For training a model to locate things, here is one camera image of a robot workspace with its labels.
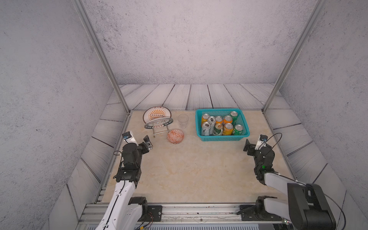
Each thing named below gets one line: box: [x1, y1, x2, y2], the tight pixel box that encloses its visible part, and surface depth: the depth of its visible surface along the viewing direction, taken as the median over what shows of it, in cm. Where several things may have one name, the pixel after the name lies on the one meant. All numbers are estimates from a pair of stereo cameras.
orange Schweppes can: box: [222, 122, 234, 136], surface depth 98 cm
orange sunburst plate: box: [142, 105, 172, 125], surface depth 101 cm
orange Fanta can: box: [215, 115, 224, 124], surface depth 103 cm
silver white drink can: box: [201, 121, 211, 136], surface depth 95 cm
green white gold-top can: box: [213, 122, 224, 136], surface depth 98 cm
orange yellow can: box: [201, 113, 210, 124], surface depth 104 cm
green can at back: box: [230, 110, 238, 125], surface depth 106 cm
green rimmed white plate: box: [144, 117, 174, 129], surface depth 104 cm
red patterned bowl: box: [167, 128, 184, 145], surface depth 104 cm
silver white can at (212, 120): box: [207, 115, 216, 130], surface depth 98 cm
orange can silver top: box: [222, 115, 233, 124], surface depth 103 cm
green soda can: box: [232, 124, 244, 136], surface depth 98 cm
